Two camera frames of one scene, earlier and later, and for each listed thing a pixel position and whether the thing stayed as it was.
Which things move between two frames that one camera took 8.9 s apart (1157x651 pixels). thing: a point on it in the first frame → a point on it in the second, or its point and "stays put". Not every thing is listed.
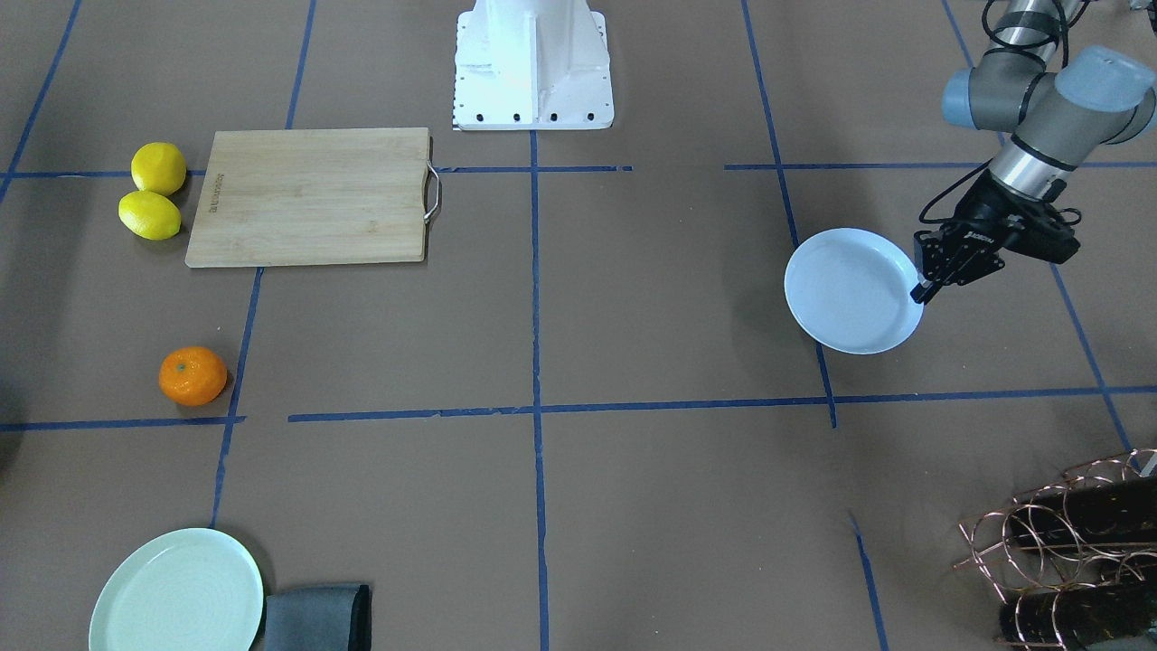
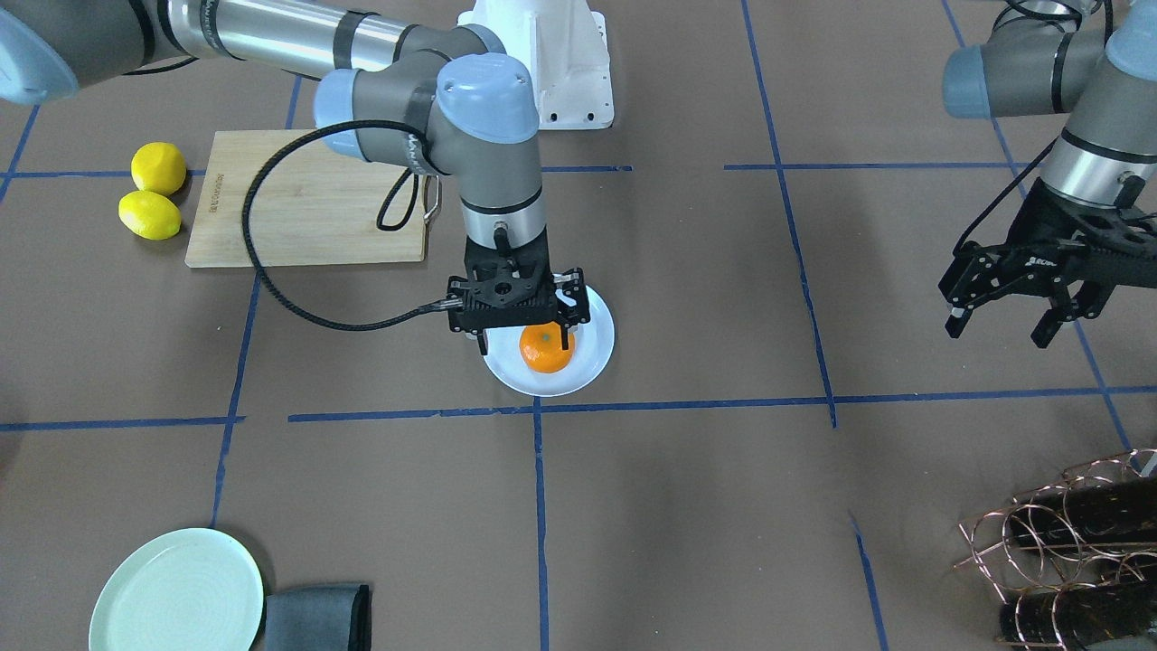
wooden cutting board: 313,196 stays put
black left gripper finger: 950,278 → 1084,299
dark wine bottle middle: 1077,615 stays put
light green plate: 184,589 stays put
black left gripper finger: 925,289 → 956,321
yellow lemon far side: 150,214 stays put
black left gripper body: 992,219 → 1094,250
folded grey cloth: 328,617 stays put
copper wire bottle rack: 1075,562 stays put
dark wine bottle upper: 1112,514 stays put
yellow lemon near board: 158,167 stays put
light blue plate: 851,288 → 593,344
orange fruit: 192,375 → 542,349
